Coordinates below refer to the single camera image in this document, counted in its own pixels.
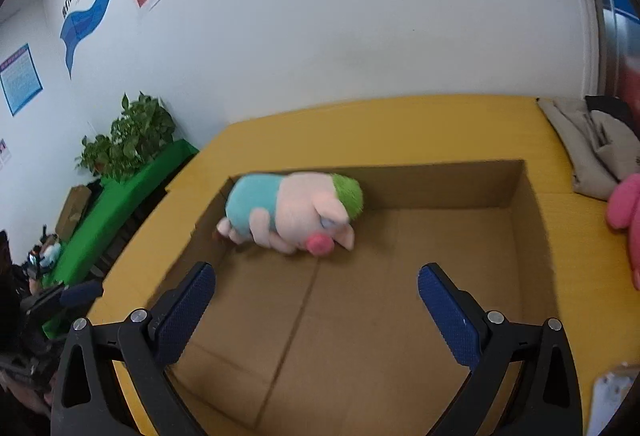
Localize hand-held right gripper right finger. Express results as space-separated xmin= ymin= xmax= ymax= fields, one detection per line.
xmin=417 ymin=263 xmax=583 ymax=436

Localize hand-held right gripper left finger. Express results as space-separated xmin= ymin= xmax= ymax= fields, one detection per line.
xmin=50 ymin=261 xmax=217 ymax=436

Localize brown cardboard box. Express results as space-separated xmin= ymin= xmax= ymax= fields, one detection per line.
xmin=162 ymin=159 xmax=563 ymax=436

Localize pink pig plush toy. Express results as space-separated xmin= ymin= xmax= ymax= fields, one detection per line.
xmin=216 ymin=171 xmax=364 ymax=258

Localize green covered table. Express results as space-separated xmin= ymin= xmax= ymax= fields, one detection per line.
xmin=42 ymin=139 xmax=200 ymax=337

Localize small brown cardboard carton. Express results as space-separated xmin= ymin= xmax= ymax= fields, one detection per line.
xmin=55 ymin=185 xmax=92 ymax=239

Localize small potted green plant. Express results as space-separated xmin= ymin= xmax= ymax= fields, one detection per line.
xmin=75 ymin=135 xmax=118 ymax=177

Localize white packet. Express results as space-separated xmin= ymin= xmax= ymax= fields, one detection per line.
xmin=585 ymin=363 xmax=633 ymax=436

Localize large potted green plant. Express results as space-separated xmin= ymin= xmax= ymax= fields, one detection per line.
xmin=109 ymin=91 xmax=177 ymax=179

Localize bright pink plush toy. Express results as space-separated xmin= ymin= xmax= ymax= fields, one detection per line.
xmin=606 ymin=173 xmax=640 ymax=292

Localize beige jacket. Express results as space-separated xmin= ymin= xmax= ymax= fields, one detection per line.
xmin=537 ymin=97 xmax=640 ymax=201

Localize black cloth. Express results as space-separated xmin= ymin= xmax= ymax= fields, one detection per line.
xmin=585 ymin=95 xmax=638 ymax=137

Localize blue framed wall poster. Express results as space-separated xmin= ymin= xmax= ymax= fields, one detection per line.
xmin=0 ymin=43 xmax=44 ymax=117

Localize grey door frame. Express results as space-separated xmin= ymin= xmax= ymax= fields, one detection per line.
xmin=582 ymin=0 xmax=640 ymax=102

